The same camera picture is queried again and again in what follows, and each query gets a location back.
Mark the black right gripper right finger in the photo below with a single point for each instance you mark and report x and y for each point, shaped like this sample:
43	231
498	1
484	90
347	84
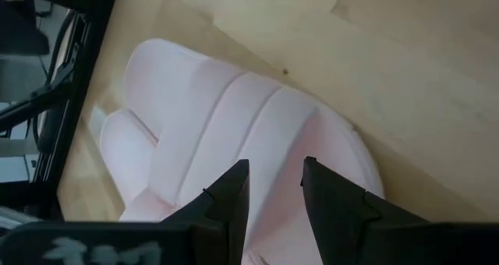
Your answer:
335	210

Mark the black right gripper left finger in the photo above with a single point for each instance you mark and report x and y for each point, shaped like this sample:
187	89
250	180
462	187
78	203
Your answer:
230	202

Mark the black aluminium rig frame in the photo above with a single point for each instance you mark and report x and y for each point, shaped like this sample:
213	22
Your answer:
83	62

